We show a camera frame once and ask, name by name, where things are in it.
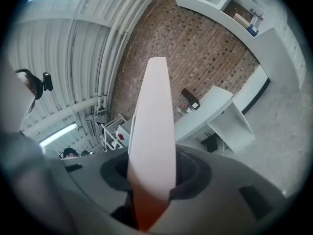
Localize black mesh file holder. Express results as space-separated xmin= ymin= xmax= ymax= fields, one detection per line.
xmin=181 ymin=88 xmax=201 ymax=110

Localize ceiling tube light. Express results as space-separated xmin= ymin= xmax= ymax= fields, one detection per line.
xmin=40 ymin=122 xmax=79 ymax=146

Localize white sheet with blue label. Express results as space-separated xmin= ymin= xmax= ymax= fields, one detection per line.
xmin=246 ymin=16 xmax=264 ymax=37

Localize white shelf unit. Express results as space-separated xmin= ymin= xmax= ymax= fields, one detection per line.
xmin=173 ymin=0 xmax=308 ymax=91

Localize black head-worn camera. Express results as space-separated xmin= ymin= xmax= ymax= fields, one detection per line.
xmin=42 ymin=71 xmax=54 ymax=92

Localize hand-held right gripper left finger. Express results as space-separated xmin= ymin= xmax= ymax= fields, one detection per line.
xmin=45 ymin=147 xmax=140 ymax=235

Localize white ceiling pipes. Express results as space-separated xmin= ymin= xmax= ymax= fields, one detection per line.
xmin=95 ymin=0 xmax=157 ymax=114

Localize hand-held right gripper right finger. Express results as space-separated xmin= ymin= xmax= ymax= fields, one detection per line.
xmin=149 ymin=144 xmax=287 ymax=235

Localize white metal frame stand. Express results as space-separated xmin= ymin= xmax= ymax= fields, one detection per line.
xmin=100 ymin=113 xmax=134 ymax=154

